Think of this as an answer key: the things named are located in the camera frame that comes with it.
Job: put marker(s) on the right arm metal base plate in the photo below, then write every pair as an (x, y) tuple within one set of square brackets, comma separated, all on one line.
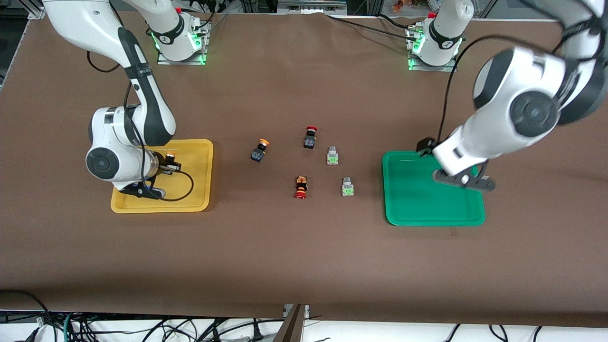
[(183, 62)]

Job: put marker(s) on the yellow plastic tray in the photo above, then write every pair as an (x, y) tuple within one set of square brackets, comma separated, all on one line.
[(199, 156)]

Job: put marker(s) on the yellow push button switch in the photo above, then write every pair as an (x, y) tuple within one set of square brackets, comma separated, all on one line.
[(259, 153), (169, 154)]

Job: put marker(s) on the metal table edge bracket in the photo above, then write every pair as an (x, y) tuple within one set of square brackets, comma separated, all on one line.
[(306, 311)]

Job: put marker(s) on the dark table leg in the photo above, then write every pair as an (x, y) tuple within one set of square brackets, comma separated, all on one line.
[(290, 330)]

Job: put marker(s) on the green push button switch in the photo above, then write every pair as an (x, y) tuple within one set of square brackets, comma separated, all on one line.
[(347, 188), (332, 156)]

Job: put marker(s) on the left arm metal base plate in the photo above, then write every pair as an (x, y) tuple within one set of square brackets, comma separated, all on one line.
[(432, 69)]

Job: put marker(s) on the green plastic tray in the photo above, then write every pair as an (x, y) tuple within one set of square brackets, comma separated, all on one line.
[(413, 199)]

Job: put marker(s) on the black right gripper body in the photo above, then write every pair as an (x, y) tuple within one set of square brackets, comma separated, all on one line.
[(165, 166)]

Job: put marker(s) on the brown table cloth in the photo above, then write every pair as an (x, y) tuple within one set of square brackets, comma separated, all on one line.
[(304, 261)]

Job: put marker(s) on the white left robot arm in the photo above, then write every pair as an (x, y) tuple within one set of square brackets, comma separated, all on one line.
[(522, 109)]

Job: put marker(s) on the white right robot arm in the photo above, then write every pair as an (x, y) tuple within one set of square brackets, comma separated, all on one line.
[(114, 137)]

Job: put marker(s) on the red push button switch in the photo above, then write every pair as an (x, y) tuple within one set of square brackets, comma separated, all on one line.
[(300, 186), (309, 140)]

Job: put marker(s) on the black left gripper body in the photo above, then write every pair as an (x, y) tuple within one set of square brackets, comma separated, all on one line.
[(425, 145)]

